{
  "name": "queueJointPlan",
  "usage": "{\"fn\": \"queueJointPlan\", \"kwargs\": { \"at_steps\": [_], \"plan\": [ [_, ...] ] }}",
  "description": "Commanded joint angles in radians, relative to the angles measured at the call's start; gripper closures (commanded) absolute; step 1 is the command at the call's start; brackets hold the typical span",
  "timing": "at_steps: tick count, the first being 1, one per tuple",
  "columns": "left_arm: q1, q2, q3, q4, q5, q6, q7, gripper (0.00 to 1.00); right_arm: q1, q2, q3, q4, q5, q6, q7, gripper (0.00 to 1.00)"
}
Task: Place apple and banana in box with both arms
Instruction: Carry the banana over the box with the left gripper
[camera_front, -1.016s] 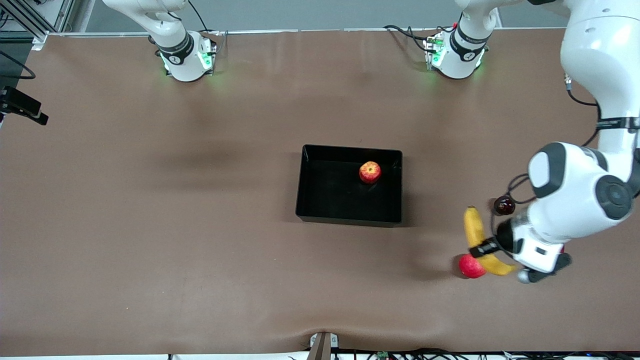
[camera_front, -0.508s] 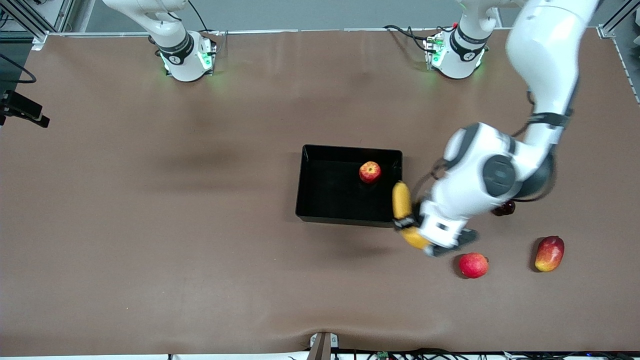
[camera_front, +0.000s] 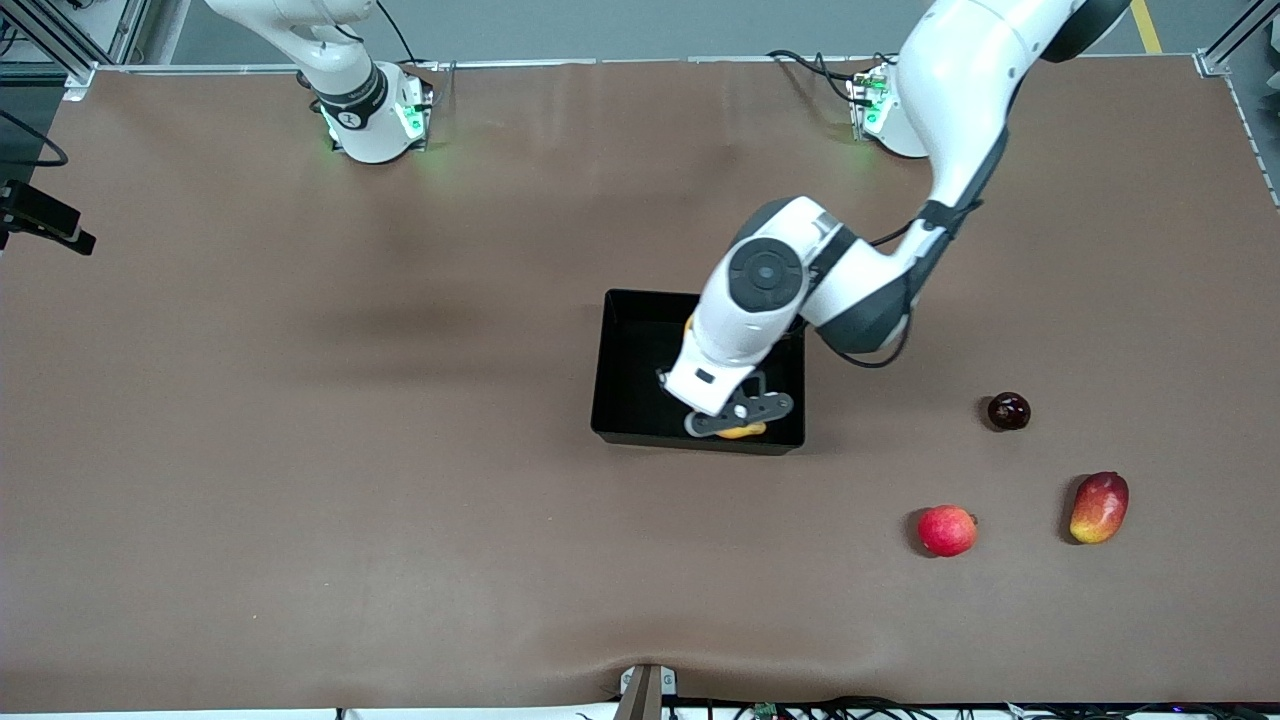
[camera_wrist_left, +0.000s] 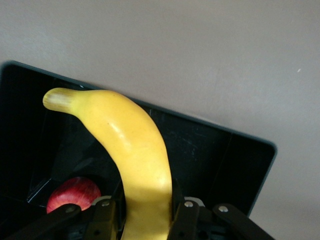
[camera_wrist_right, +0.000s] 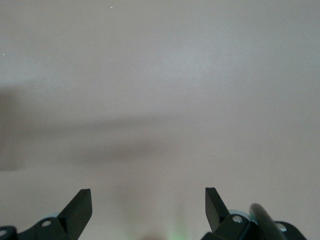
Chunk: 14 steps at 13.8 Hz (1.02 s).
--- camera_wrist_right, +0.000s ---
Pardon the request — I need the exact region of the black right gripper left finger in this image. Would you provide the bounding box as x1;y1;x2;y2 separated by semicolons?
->
0;188;93;240

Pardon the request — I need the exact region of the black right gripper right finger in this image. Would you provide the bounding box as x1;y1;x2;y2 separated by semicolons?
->
201;187;307;240

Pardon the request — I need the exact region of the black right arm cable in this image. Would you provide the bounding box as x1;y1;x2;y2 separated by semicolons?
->
249;202;287;240

